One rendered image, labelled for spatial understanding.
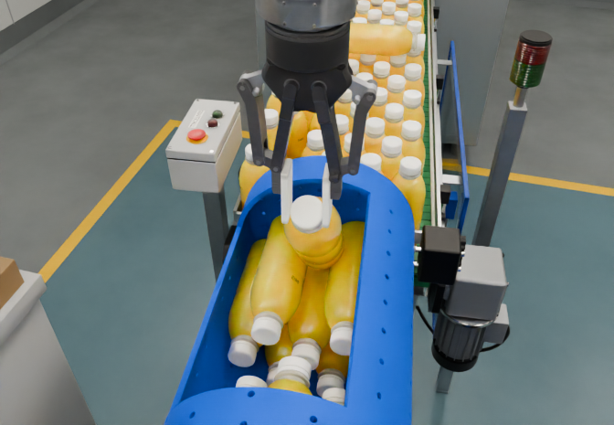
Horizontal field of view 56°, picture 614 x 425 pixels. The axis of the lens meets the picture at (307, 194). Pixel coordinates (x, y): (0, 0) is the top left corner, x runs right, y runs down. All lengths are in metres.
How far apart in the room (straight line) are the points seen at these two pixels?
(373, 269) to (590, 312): 1.81
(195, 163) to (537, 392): 1.47
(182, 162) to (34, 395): 0.51
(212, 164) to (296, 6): 0.70
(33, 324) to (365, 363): 0.68
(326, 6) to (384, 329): 0.39
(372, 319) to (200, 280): 1.74
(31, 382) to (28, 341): 0.09
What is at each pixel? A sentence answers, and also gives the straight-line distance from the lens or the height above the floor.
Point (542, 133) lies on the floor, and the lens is 3.41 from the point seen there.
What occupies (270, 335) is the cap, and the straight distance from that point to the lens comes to 0.78.
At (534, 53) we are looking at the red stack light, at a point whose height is 1.24.
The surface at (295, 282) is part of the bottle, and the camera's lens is 0.81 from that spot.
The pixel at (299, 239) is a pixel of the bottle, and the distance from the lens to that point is 0.68.
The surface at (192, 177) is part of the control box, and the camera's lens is 1.17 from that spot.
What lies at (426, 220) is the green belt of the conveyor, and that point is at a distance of 1.28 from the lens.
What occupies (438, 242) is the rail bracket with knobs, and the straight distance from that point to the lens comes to 1.09.
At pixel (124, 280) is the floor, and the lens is 2.46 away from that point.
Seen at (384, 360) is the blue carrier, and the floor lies 1.19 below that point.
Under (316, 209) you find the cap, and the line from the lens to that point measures 0.64.
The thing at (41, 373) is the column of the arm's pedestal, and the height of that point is 0.81.
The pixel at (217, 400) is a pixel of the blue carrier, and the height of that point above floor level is 1.22.
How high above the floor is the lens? 1.74
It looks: 40 degrees down
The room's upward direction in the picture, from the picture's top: straight up
